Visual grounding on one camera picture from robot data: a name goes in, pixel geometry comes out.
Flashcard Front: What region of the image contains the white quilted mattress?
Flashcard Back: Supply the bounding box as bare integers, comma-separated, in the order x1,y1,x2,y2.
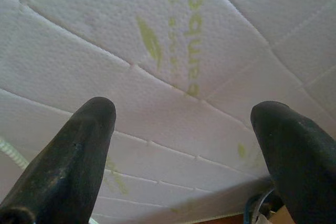
0,0,336,224

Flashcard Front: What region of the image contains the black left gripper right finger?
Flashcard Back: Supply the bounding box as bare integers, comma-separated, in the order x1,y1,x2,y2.
250,101,336,224

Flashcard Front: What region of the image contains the brown cardboard piece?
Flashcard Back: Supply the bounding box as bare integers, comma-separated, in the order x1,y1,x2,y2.
267,204,291,224

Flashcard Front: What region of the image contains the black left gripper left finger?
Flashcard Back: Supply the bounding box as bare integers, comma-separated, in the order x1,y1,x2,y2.
0,97,117,224

